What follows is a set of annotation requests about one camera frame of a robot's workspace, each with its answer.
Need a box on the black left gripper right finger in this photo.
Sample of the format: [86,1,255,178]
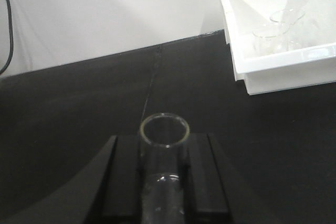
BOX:
[183,133,234,223]

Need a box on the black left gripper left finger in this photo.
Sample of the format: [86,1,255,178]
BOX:
[84,135,141,223]

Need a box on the clear glass test tube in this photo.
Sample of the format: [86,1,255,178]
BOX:
[139,113,190,223]

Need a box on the left white storage bin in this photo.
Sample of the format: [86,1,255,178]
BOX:
[220,0,335,95]

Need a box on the black power cable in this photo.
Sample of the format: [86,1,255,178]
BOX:
[0,0,14,75]

